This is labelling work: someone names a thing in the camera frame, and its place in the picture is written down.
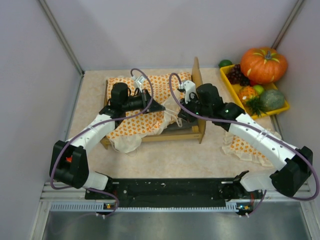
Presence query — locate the wooden pet bed frame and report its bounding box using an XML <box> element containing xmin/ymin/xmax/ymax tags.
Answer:
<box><xmin>100</xmin><ymin>57</ymin><xmax>206</xmax><ymax>153</ymax></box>

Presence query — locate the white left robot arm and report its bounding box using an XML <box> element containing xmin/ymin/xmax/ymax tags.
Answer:
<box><xmin>49</xmin><ymin>82</ymin><xmax>166</xmax><ymax>191</ymax></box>

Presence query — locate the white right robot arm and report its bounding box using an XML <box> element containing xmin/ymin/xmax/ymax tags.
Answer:
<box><xmin>177</xmin><ymin>80</ymin><xmax>318</xmax><ymax>200</ymax></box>

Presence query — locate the grey bed base fabric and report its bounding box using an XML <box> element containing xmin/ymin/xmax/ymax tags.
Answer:
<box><xmin>162</xmin><ymin>120</ymin><xmax>198</xmax><ymax>134</ymax></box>

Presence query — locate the yellow plastic tray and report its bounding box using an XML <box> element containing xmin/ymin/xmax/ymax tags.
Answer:
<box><xmin>220</xmin><ymin>64</ymin><xmax>290</xmax><ymax>120</ymax></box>

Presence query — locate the dark purple grape bunch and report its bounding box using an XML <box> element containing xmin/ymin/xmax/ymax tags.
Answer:
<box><xmin>226</xmin><ymin>64</ymin><xmax>250</xmax><ymax>87</ymax></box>

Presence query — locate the dark green lime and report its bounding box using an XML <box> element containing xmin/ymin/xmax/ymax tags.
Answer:
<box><xmin>218</xmin><ymin>59</ymin><xmax>233</xmax><ymax>68</ymax></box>

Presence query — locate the orange pineapple toy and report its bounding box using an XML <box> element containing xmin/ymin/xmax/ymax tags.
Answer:
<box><xmin>237</xmin><ymin>86</ymin><xmax>266</xmax><ymax>116</ymax></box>

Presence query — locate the duck print pillow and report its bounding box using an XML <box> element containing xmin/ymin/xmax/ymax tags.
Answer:
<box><xmin>221</xmin><ymin>132</ymin><xmax>273</xmax><ymax>168</ymax></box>

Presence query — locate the red tomato under pumpkin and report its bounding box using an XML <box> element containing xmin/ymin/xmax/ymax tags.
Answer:
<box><xmin>250</xmin><ymin>80</ymin><xmax>258</xmax><ymax>87</ymax></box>

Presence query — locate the green melon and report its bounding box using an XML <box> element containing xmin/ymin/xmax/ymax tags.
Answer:
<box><xmin>259</xmin><ymin>89</ymin><xmax>285</xmax><ymax>112</ymax></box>

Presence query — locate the orange pumpkin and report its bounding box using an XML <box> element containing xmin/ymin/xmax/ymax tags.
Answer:
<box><xmin>240</xmin><ymin>47</ymin><xmax>288</xmax><ymax>85</ymax></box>

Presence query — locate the red apple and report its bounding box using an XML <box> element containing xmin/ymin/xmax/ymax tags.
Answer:
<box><xmin>66</xmin><ymin>155</ymin><xmax>73</xmax><ymax>163</ymax></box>

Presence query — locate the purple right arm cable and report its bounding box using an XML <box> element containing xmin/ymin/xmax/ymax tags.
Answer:
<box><xmin>168</xmin><ymin>72</ymin><xmax>320</xmax><ymax>218</ymax></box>

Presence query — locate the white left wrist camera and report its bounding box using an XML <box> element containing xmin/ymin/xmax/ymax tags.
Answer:
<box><xmin>132</xmin><ymin>75</ymin><xmax>146</xmax><ymax>94</ymax></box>

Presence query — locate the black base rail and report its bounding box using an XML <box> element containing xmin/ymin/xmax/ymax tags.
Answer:
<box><xmin>84</xmin><ymin>177</ymin><xmax>265</xmax><ymax>207</ymax></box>

